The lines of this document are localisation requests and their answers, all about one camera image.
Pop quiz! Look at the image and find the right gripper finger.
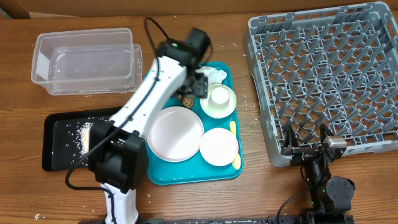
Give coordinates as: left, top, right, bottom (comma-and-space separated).
320, 123, 334, 146
283, 124, 299, 149

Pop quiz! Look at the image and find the brown mushroom piece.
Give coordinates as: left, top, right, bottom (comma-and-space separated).
177, 95, 194, 110

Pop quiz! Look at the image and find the large white plate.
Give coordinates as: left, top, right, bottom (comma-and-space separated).
147, 106, 205, 162

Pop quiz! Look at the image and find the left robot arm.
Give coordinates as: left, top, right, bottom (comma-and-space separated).
87, 28, 211, 223

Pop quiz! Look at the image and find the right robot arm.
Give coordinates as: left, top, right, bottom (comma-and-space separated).
276, 123, 355, 224

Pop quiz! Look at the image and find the grey dishwasher rack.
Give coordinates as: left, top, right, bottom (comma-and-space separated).
243, 2, 397, 167

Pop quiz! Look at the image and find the crumpled white napkin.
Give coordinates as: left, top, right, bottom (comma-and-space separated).
196, 66, 227, 85

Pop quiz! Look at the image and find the white cup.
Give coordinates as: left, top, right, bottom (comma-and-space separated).
210, 87, 229, 105

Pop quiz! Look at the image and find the pale green bowl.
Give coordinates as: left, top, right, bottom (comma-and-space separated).
200, 84, 237, 119

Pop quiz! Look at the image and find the teal serving tray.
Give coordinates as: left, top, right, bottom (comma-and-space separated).
144, 61, 244, 186

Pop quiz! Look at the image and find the yellow plastic spoon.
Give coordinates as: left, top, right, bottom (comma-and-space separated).
229, 120, 241, 170

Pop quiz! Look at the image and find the clear plastic bin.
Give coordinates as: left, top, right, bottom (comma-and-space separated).
30, 28, 142, 96

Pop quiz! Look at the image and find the spilled rice pile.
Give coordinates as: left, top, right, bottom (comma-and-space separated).
77, 122, 93, 156

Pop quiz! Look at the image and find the black tray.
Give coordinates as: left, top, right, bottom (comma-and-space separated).
42, 107, 119, 171

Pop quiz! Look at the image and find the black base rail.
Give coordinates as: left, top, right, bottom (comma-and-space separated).
77, 215, 355, 224

